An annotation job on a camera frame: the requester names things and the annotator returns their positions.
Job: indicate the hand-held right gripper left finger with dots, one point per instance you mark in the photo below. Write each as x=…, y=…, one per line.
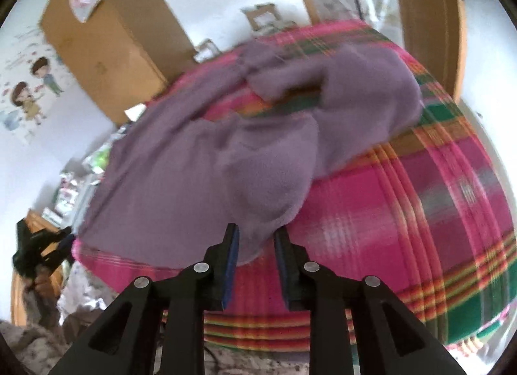
x=230, y=266

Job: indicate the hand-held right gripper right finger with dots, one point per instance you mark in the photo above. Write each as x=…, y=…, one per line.
x=280, y=266

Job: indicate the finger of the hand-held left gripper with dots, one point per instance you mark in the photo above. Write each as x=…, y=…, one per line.
x=62, y=239

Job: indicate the purple sweater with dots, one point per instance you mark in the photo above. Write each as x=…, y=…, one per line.
x=181, y=181

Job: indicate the person's left hand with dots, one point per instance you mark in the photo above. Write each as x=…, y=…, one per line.
x=44, y=290

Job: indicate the white bedsheet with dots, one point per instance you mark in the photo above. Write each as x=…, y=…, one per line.
x=89, y=294

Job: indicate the person's floral clothing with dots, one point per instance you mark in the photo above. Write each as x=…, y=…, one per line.
x=250, y=363

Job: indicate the pink green plaid blanket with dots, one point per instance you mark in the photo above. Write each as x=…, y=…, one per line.
x=383, y=205

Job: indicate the white paper card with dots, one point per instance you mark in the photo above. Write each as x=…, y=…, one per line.
x=135, y=112

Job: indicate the wooden wardrobe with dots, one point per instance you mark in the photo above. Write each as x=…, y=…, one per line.
x=113, y=44

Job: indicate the white box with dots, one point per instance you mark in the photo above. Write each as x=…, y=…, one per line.
x=206, y=51

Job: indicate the open cardboard box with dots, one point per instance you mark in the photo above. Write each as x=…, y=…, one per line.
x=262, y=17

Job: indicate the wooden door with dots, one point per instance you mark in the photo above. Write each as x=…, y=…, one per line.
x=424, y=15

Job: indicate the cartoon wall sticker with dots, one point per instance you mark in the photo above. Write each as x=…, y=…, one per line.
x=28, y=92

